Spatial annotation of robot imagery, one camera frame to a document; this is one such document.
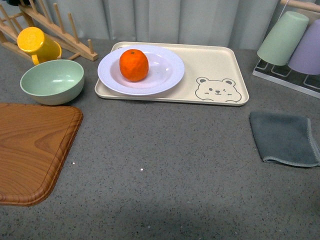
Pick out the wooden cutting board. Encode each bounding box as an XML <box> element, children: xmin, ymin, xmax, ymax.
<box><xmin>0</xmin><ymin>103</ymin><xmax>83</xmax><ymax>207</ymax></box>

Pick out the green bowl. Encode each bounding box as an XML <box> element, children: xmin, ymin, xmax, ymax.
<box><xmin>20</xmin><ymin>59</ymin><xmax>85</xmax><ymax>106</ymax></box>

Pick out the lavender plate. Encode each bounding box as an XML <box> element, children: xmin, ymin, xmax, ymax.
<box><xmin>97</xmin><ymin>44</ymin><xmax>185</xmax><ymax>96</ymax></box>

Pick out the green cup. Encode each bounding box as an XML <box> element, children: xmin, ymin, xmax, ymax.
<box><xmin>257</xmin><ymin>11</ymin><xmax>309</xmax><ymax>66</ymax></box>

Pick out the orange fruit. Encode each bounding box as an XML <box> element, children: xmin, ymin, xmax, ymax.
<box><xmin>119</xmin><ymin>49</ymin><xmax>149</xmax><ymax>82</ymax></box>

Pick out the wooden dish rack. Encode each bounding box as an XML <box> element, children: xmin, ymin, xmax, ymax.
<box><xmin>0</xmin><ymin>0</ymin><xmax>99</xmax><ymax>61</ymax></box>

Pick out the yellow mug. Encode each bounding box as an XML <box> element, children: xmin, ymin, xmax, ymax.
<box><xmin>17</xmin><ymin>26</ymin><xmax>62</xmax><ymax>65</ymax></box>

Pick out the purple cup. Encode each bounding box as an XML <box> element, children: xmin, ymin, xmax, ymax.
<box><xmin>288</xmin><ymin>19</ymin><xmax>320</xmax><ymax>75</ymax></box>

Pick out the white cup rack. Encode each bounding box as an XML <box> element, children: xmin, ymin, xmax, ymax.
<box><xmin>252</xmin><ymin>0</ymin><xmax>320</xmax><ymax>99</ymax></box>

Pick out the grey folded cloth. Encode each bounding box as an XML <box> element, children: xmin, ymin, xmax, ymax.
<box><xmin>249</xmin><ymin>111</ymin><xmax>320</xmax><ymax>168</ymax></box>

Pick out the cream bear tray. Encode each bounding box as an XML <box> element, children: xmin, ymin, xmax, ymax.
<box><xmin>94</xmin><ymin>42</ymin><xmax>249</xmax><ymax>106</ymax></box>

